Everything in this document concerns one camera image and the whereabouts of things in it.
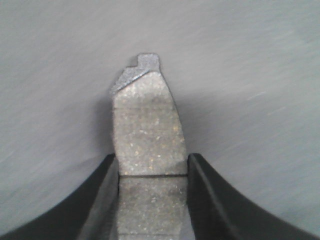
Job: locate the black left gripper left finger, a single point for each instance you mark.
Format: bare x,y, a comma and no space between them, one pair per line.
65,220

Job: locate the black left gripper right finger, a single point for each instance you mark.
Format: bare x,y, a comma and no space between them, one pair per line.
219,212

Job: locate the brake pad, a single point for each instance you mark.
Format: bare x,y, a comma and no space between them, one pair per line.
150,147

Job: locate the dark conveyor belt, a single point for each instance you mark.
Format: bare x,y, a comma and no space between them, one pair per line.
245,75

